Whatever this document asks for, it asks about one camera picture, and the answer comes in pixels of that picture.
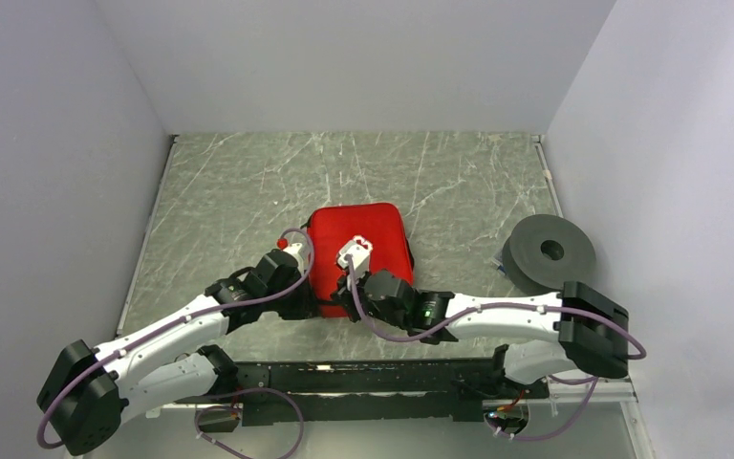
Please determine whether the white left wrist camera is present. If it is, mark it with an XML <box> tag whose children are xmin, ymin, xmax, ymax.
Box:
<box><xmin>276</xmin><ymin>238</ymin><xmax>311</xmax><ymax>273</ymax></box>

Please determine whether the red medicine kit case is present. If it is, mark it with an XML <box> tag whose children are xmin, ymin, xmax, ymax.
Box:
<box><xmin>303</xmin><ymin>202</ymin><xmax>415</xmax><ymax>318</ymax></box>

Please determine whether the grey filament spool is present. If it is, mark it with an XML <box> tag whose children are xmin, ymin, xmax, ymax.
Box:
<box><xmin>499</xmin><ymin>214</ymin><xmax>597</xmax><ymax>295</ymax></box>

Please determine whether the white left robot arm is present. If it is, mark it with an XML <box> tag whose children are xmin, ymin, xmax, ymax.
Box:
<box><xmin>35</xmin><ymin>242</ymin><xmax>315</xmax><ymax>455</ymax></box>

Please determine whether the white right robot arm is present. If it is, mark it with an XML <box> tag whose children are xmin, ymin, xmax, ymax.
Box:
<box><xmin>332</xmin><ymin>270</ymin><xmax>634</xmax><ymax>397</ymax></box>

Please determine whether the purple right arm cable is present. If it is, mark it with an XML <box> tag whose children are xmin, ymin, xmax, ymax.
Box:
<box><xmin>344</xmin><ymin>256</ymin><xmax>649</xmax><ymax>444</ymax></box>

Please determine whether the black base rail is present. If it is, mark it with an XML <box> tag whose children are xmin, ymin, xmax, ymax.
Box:
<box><xmin>170</xmin><ymin>358</ymin><xmax>551</xmax><ymax>426</ymax></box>

